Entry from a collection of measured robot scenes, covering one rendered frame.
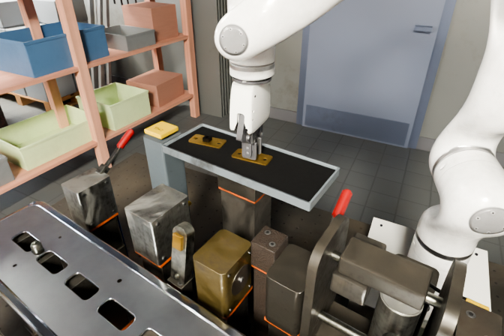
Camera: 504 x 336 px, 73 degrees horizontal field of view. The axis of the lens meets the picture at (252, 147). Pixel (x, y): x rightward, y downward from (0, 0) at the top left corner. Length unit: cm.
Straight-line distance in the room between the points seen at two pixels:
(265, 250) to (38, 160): 229
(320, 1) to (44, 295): 69
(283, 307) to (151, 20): 284
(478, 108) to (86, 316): 76
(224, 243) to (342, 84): 272
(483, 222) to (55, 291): 77
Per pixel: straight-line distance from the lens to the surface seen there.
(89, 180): 93
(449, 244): 85
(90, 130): 290
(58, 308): 75
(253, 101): 63
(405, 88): 318
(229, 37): 53
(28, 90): 451
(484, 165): 75
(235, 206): 78
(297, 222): 127
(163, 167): 90
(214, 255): 64
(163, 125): 90
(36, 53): 257
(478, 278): 114
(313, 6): 54
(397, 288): 50
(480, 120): 71
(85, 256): 82
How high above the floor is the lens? 155
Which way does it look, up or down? 30 degrees down
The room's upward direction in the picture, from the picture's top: straight up
